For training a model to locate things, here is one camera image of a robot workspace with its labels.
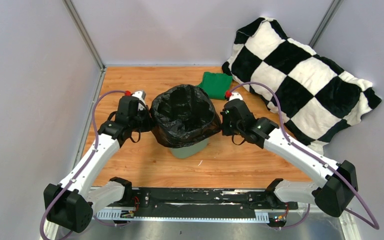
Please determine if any black plastic trash bag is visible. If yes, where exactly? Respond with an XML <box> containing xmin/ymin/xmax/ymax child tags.
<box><xmin>149</xmin><ymin>84</ymin><xmax>222</xmax><ymax>149</ymax></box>

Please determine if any green plastic trash bin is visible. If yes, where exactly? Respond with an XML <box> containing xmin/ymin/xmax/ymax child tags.
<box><xmin>169</xmin><ymin>138</ymin><xmax>210</xmax><ymax>159</ymax></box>

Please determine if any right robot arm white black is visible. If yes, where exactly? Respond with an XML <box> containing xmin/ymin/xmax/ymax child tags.
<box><xmin>221</xmin><ymin>97</ymin><xmax>358</xmax><ymax>218</ymax></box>

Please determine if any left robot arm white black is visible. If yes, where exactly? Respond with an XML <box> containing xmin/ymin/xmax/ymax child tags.
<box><xmin>41</xmin><ymin>90</ymin><xmax>152</xmax><ymax>233</ymax></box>

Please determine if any folded green cloth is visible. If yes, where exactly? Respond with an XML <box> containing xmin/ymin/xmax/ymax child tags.
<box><xmin>197</xmin><ymin>71</ymin><xmax>233</xmax><ymax>100</ymax></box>

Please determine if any black white checkered pillow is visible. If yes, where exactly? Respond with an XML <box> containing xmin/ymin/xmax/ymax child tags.
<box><xmin>222</xmin><ymin>17</ymin><xmax>382</xmax><ymax>154</ymax></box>

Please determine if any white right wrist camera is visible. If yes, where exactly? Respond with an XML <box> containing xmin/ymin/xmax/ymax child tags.
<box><xmin>227</xmin><ymin>91</ymin><xmax>244</xmax><ymax>102</ymax></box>

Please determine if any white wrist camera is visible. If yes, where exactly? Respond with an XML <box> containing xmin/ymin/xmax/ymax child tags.
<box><xmin>227</xmin><ymin>91</ymin><xmax>244</xmax><ymax>102</ymax></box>
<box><xmin>132</xmin><ymin>90</ymin><xmax>147</xmax><ymax>111</ymax></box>

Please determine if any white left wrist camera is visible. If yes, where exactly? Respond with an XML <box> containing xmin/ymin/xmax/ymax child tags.
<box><xmin>132</xmin><ymin>90</ymin><xmax>147</xmax><ymax>111</ymax></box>

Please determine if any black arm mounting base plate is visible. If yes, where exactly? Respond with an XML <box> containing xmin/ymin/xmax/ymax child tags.
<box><xmin>99</xmin><ymin>187</ymin><xmax>300</xmax><ymax>220</ymax></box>

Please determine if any aluminium frame rail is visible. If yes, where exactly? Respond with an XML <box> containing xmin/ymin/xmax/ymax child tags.
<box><xmin>44</xmin><ymin>186</ymin><xmax>360</xmax><ymax>240</ymax></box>

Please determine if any left corner aluminium post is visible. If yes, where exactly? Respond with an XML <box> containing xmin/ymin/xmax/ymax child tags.
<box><xmin>62</xmin><ymin>0</ymin><xmax>106</xmax><ymax>72</ymax></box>

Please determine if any corner aluminium post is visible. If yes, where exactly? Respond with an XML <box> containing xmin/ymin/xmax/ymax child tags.
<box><xmin>62</xmin><ymin>0</ymin><xmax>106</xmax><ymax>72</ymax></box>
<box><xmin>308</xmin><ymin>0</ymin><xmax>344</xmax><ymax>48</ymax></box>

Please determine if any right corner aluminium post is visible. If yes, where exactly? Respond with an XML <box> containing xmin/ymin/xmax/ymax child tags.
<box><xmin>308</xmin><ymin>0</ymin><xmax>344</xmax><ymax>48</ymax></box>

